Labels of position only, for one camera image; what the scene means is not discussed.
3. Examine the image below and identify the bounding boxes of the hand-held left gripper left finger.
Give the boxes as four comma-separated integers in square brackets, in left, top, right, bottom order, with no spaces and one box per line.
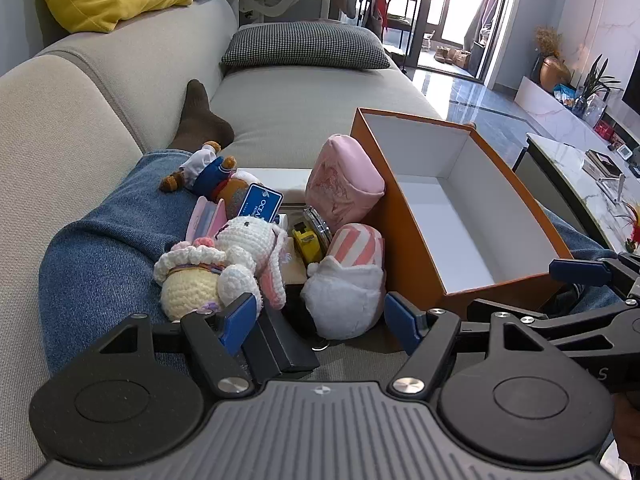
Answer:
[95,292,263,402]

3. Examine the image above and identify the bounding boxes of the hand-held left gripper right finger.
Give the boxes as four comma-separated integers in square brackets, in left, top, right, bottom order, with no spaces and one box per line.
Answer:
[384,291,548,403]

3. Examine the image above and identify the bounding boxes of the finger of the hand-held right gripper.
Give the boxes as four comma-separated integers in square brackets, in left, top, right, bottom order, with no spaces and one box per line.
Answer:
[549,252,640,301]
[467,299,632,345]

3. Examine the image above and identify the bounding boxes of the orange cardboard box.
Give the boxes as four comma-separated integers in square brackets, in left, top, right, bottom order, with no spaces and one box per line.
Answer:
[350,107,575,318]

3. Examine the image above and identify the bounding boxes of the white crochet bunny doll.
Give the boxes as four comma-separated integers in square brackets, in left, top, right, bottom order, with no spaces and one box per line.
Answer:
[152,216,291,322]

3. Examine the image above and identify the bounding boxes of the yellow tape measure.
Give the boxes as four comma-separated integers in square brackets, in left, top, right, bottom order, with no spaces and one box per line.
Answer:
[291,224,323,266]

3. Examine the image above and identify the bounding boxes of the round metal tin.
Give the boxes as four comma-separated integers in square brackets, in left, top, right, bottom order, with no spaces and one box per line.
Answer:
[302,206,333,256]

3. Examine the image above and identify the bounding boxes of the person's right leg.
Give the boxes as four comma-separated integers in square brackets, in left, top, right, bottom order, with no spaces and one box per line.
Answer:
[537,205,623,313]

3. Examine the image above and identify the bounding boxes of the person's leg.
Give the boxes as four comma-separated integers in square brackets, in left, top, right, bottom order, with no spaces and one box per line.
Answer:
[39,149,241,377]
[537,205,623,313]

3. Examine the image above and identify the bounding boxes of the black box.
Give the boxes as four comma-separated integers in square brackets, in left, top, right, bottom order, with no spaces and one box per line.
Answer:
[242,305,321,386]

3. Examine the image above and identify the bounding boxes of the red tassel ornament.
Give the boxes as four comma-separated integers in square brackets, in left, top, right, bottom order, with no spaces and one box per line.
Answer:
[624,204,640,252]

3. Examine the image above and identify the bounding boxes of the white folding stand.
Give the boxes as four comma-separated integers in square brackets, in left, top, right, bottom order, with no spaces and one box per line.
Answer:
[597,174,629,206]

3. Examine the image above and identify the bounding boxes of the books with dark cover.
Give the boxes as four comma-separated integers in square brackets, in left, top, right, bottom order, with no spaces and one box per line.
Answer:
[582,149,626,181]

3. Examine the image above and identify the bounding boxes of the marble coffee table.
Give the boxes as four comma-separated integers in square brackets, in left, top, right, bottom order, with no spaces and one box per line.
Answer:
[514,132,640,256]

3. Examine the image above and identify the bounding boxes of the white flat box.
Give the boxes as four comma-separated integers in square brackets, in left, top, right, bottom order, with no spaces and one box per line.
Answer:
[235,167,313,206]

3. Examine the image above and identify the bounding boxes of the pink plush pouch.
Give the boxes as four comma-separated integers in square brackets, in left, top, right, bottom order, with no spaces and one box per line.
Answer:
[305,134,387,218]

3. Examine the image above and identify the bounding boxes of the person's left leg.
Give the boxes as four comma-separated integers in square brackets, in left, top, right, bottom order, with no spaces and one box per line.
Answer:
[39,149,241,377]

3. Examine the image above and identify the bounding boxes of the white marble tv stand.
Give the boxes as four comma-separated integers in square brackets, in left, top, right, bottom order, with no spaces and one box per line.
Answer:
[515,76,640,161]

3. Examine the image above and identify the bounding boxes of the green potted plant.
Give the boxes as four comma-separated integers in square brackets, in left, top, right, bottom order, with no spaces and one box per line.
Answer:
[575,55,621,111]

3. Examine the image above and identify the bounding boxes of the black television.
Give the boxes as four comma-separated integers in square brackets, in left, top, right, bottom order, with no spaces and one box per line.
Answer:
[620,55,640,121]

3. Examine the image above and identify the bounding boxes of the brown vase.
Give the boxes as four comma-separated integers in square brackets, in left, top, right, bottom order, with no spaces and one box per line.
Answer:
[540,56,571,92]

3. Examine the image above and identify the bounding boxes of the grey sofa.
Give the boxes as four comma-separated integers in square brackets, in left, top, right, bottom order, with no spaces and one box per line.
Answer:
[0,0,446,463]

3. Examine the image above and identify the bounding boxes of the dried flowers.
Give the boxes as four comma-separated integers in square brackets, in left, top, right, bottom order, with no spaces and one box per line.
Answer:
[534,26,563,58]

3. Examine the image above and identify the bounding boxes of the pair of brown shoes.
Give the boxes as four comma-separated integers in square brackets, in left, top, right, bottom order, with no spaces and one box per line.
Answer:
[434,46,471,68]

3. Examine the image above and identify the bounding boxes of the grey curtain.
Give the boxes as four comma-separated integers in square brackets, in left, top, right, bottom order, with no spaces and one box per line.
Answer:
[465,0,506,51]

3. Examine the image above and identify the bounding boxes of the grey houndstooth cushion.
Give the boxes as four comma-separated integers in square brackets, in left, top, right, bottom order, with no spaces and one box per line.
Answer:
[221,24,392,71]

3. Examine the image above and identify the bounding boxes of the glass balcony door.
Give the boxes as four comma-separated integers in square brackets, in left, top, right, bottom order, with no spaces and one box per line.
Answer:
[415,0,521,83]

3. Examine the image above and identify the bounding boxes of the black shelf cart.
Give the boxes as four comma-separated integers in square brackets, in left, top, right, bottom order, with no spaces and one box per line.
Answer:
[385,0,419,56]

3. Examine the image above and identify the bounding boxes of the red jacket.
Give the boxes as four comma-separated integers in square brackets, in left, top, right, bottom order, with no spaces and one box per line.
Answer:
[370,0,396,36]

